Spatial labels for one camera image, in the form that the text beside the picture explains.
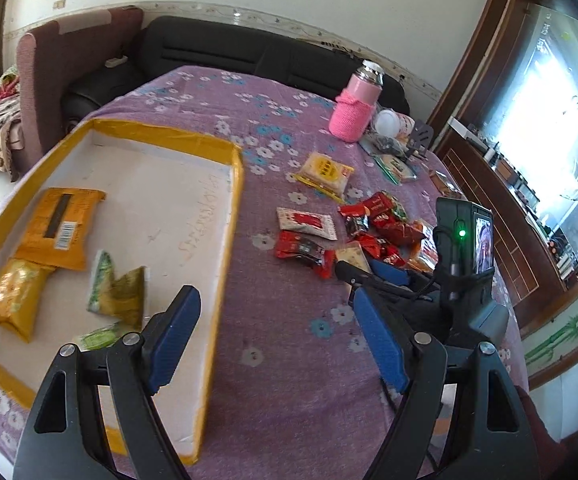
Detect cardboard tray with yellow tape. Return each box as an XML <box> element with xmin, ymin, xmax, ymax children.
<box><xmin>0</xmin><ymin>119</ymin><xmax>246</xmax><ymax>466</ymax></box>

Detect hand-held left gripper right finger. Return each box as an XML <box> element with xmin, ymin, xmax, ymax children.
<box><xmin>353</xmin><ymin>290</ymin><xmax>544</xmax><ymax>480</ymax></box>

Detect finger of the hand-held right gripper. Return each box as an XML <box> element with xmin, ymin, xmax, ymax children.
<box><xmin>368</xmin><ymin>260</ymin><xmax>422</xmax><ymax>288</ymax></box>
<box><xmin>335</xmin><ymin>259</ymin><xmax>438</xmax><ymax>302</ymax></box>

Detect small green snack packet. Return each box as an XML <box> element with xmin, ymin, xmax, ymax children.
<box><xmin>75</xmin><ymin>322</ymin><xmax>140</xmax><ymax>354</ymax></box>

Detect green white cracker packet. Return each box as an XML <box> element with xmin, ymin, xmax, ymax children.
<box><xmin>374</xmin><ymin>152</ymin><xmax>418</xmax><ymax>184</ymax></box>

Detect dark small clutter bundle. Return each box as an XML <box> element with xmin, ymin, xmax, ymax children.
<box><xmin>368</xmin><ymin>132</ymin><xmax>410</xmax><ymax>157</ymax></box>

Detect maroon armchair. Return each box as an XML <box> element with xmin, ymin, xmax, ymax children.
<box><xmin>16</xmin><ymin>6</ymin><xmax>144</xmax><ymax>182</ymax></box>

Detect white red snack packet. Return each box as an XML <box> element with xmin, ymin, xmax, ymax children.
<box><xmin>276</xmin><ymin>207</ymin><xmax>338</xmax><ymax>241</ymax></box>

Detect purple floral tablecloth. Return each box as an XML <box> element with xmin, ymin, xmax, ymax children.
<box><xmin>0</xmin><ymin>64</ymin><xmax>530</xmax><ymax>480</ymax></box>

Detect long red black snack packet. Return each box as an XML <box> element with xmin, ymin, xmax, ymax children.
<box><xmin>274</xmin><ymin>231</ymin><xmax>338</xmax><ymax>279</ymax></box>

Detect window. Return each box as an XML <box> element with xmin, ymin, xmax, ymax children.
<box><xmin>489</xmin><ymin>2</ymin><xmax>578</xmax><ymax>283</ymax></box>

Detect black sofa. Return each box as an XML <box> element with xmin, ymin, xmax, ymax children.
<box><xmin>61</xmin><ymin>15</ymin><xmax>410</xmax><ymax>136</ymax></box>

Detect wooden cabinet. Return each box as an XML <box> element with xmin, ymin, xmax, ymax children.
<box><xmin>426</xmin><ymin>0</ymin><xmax>574</xmax><ymax>313</ymax></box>

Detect white plastic jar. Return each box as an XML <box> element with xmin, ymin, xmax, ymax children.
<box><xmin>371</xmin><ymin>108</ymin><xmax>418</xmax><ymax>139</ymax></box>

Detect dark grey phone stand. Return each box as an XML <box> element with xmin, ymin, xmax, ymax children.
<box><xmin>411</xmin><ymin>118</ymin><xmax>438</xmax><ymax>154</ymax></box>

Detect pile of red candies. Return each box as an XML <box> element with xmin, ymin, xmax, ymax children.
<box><xmin>338</xmin><ymin>190</ymin><xmax>427</xmax><ymax>268</ymax></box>

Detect large orange snack packet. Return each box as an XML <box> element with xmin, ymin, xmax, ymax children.
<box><xmin>18</xmin><ymin>187</ymin><xmax>108</xmax><ymax>272</ymax></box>

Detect pink bottle with knitted sleeve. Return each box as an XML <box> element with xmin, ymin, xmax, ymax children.
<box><xmin>329</xmin><ymin>59</ymin><xmax>386</xmax><ymax>142</ymax></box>

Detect pale yellow snack packet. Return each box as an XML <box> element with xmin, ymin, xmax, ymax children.
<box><xmin>336</xmin><ymin>241</ymin><xmax>372</xmax><ymax>274</ymax></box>

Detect brown snack packet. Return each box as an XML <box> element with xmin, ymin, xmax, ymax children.
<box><xmin>429</xmin><ymin>170</ymin><xmax>463</xmax><ymax>199</ymax></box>

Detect green white snack packet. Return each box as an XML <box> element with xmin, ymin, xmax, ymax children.
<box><xmin>85</xmin><ymin>250</ymin><xmax>148</xmax><ymax>329</ymax></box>

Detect yellow cracker packet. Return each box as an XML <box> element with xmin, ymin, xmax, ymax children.
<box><xmin>295</xmin><ymin>152</ymin><xmax>356</xmax><ymax>197</ymax></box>

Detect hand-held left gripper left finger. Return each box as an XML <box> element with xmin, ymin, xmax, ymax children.
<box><xmin>13</xmin><ymin>285</ymin><xmax>202</xmax><ymax>480</ymax></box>

